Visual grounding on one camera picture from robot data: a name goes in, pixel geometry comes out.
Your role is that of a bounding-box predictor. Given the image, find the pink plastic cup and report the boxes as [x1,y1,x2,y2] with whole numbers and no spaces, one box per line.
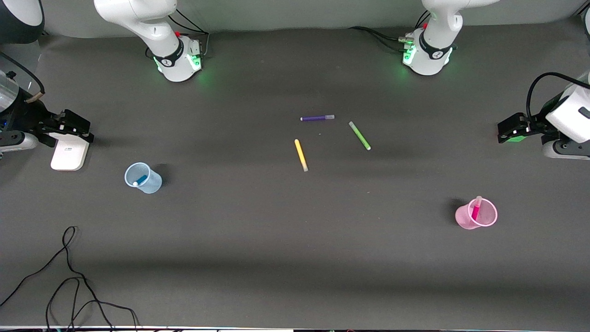
[455,198,498,230]

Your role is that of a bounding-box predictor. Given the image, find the thin black loose cable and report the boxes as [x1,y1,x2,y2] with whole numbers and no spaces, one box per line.
[0,225,139,332]

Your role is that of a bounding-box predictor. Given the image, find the black left base cables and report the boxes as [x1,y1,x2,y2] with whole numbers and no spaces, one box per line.
[350,9,431,52]

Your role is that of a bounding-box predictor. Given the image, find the light blue plastic cup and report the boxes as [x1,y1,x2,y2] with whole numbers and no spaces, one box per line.
[124,162,163,194]

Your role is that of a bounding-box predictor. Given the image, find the green marker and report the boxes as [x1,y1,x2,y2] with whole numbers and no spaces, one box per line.
[348,121,372,151]

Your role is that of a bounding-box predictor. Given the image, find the yellow marker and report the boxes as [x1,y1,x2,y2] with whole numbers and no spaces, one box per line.
[294,138,309,172]

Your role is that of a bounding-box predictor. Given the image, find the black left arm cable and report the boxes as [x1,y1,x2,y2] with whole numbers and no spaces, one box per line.
[526,71,590,120]

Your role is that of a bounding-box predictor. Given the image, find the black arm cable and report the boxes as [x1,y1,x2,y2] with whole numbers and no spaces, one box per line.
[526,71,590,120]
[0,52,46,104]

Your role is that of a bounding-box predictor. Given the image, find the black base cables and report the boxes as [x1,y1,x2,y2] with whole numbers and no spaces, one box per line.
[350,9,431,52]
[168,9,210,58]

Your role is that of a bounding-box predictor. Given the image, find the black right base cables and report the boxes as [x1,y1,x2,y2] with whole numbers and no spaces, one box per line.
[168,9,210,58]

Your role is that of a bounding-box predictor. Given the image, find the white power adapter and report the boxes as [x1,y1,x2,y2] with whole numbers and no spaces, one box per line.
[50,133,90,172]

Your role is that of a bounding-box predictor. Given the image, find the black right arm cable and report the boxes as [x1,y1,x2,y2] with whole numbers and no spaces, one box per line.
[0,52,46,104]

